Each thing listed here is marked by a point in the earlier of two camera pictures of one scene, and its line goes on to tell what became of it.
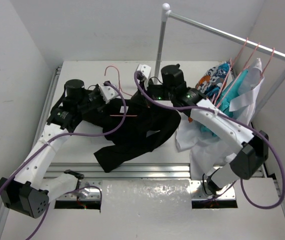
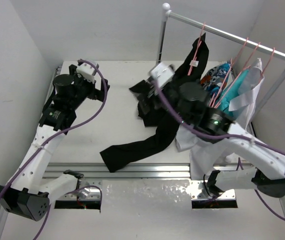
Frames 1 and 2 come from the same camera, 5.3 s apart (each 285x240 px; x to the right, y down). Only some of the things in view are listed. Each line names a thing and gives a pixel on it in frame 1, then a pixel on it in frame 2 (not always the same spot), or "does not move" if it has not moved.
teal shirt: x=223 y=102 does not move
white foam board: x=154 y=209 does not move
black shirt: x=134 y=125 -> x=161 y=106
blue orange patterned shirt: x=213 y=78 does not move
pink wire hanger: x=121 y=90 -> x=198 y=47
